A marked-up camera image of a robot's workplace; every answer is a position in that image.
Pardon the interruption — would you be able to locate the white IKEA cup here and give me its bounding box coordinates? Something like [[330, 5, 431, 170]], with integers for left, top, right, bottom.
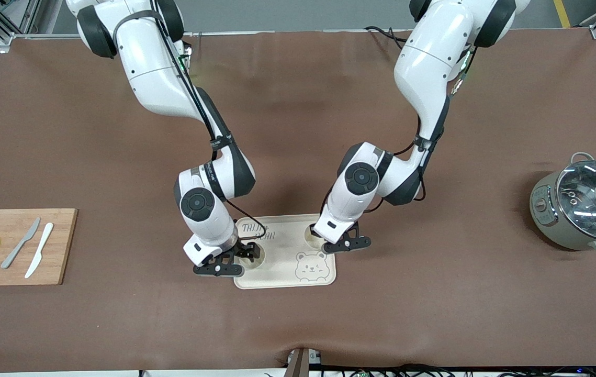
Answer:
[[304, 224, 330, 249], [240, 243, 266, 271]]

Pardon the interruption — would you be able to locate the grey plastic knife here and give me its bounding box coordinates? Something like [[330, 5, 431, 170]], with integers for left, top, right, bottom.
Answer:
[[1, 217, 41, 270]]

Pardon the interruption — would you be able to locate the cream tray with bear print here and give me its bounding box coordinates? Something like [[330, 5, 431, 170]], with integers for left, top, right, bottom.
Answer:
[[233, 213, 337, 290]]

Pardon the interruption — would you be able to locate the grey electric cooking pot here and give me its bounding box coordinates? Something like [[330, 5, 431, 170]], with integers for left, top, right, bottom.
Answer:
[[530, 152, 596, 257]]

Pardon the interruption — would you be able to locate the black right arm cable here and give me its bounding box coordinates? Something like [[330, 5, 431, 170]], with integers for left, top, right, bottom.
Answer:
[[149, 0, 267, 242]]

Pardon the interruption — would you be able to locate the black left base cable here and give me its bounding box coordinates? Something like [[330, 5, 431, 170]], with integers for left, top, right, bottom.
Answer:
[[363, 25, 408, 50]]

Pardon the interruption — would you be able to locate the grey metal bracket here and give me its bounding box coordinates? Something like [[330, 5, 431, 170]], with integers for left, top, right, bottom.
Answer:
[[286, 347, 323, 377]]

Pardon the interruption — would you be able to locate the white plastic knife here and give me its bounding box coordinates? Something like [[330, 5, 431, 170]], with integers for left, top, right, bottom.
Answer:
[[24, 223, 54, 279]]

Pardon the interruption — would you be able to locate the bamboo cutting board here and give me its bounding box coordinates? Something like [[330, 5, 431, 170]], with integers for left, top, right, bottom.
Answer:
[[0, 208, 78, 286]]

